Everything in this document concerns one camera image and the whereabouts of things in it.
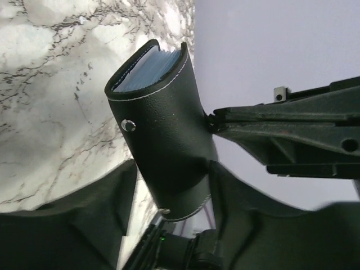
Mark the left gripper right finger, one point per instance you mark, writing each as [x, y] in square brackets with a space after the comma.
[311, 133]

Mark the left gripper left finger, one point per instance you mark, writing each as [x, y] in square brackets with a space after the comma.
[84, 230]

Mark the black leather card holder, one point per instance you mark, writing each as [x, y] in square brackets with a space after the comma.
[154, 99]

